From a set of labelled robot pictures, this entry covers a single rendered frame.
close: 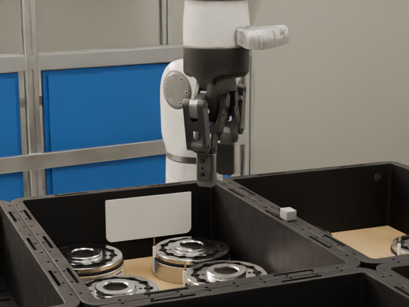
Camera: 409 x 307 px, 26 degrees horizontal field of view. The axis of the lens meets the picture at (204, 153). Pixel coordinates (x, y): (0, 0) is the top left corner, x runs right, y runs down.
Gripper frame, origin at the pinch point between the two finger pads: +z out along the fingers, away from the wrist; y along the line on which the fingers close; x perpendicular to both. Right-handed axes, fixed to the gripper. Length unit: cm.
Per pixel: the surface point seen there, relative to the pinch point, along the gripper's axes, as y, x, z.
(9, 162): -138, -127, 40
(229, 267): -4.7, -0.1, 13.7
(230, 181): -21.4, -6.4, 7.3
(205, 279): -0.5, -1.7, 14.1
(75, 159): -156, -113, 42
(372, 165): -39.1, 10.0, 7.5
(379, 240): -33.3, 12.7, 17.4
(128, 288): 6.9, -8.2, 13.5
